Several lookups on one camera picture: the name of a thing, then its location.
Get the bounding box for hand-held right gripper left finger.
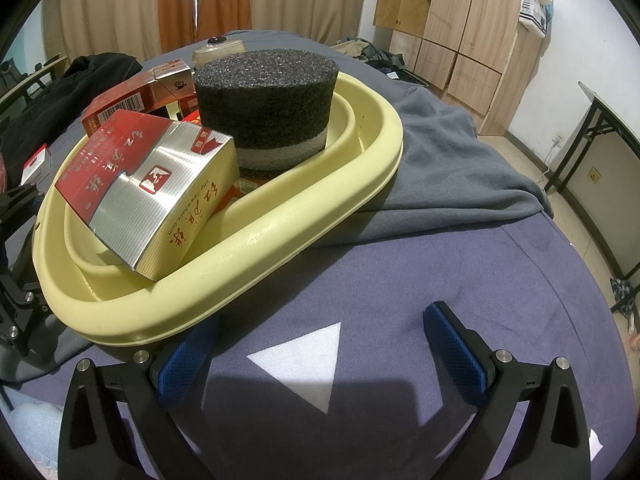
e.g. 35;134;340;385
57;317;221;480

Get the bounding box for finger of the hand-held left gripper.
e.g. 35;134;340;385
0;260;43;358
0;182;43;241

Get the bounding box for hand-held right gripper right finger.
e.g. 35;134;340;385
422;301;593;480

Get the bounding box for red and silver carton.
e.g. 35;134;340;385
54;109;238;282

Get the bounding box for pale yellow plastic basin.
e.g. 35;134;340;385
31;71;405;347

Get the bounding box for red carton with white end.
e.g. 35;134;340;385
81;59;197;137

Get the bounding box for black foam cylinder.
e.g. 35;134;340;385
192;49;337;181

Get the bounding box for small white and red box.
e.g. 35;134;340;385
21;144;52;187

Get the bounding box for purple bed sheet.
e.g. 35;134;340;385
0;210;631;480

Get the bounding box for light blue cloth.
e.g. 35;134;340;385
7;400;68;468

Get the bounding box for black jacket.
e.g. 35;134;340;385
0;52;146;161

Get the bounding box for dark checkered shoes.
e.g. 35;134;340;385
610;277;640;317

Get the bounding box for grey blanket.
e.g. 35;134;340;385
0;29;556;376

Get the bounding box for beige and brown curtain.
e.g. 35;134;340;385
42;0;371;63

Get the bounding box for pile of clothes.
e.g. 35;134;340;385
332;36;428;88

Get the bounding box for wooden wardrobe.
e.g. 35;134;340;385
372;0;558;136

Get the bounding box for white plastic bag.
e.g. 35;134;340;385
517;0;556;38

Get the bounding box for black metal frame table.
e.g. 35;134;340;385
545;80;640;281

